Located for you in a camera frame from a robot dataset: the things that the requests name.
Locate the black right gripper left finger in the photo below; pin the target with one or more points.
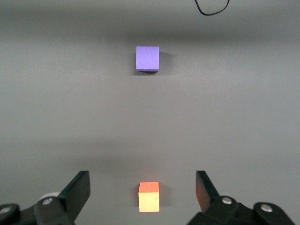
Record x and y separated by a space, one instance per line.
75 192

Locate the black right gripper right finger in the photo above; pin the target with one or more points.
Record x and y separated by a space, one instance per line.
206 192

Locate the orange cube block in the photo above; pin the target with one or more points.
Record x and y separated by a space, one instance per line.
148 199

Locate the purple cube block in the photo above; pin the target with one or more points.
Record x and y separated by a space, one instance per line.
147 58

